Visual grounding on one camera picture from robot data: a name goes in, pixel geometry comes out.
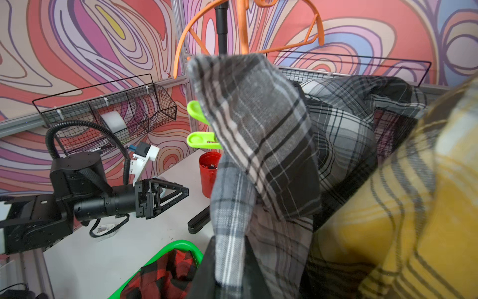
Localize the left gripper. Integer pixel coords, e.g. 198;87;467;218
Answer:
134;178;189;219

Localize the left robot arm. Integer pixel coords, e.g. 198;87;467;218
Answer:
1;152;189;255

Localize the small wire basket on rack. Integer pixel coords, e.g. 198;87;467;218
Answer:
266;50;433;162

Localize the grey plaid shirt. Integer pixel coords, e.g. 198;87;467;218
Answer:
187;54;428;299

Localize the black wire basket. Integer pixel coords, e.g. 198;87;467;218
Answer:
32;74;178;145

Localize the orange hanger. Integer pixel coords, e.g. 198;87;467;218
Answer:
173;0;325;78

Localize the red black plaid shirt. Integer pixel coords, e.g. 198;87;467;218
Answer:
120;249;197;299

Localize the lime green clothespin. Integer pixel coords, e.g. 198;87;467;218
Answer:
186;100;223;150

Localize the green plastic basket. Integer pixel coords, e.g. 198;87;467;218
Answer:
110;240;203;299

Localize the black clothes rack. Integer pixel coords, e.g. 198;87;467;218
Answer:
188;1;229;234

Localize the red pen cup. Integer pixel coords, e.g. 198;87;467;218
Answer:
199;151;221;198

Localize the yellow plaid shirt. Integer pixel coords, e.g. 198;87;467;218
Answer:
307;76;478;299

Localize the grey tape roll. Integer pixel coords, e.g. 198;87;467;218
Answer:
101;111;128;133

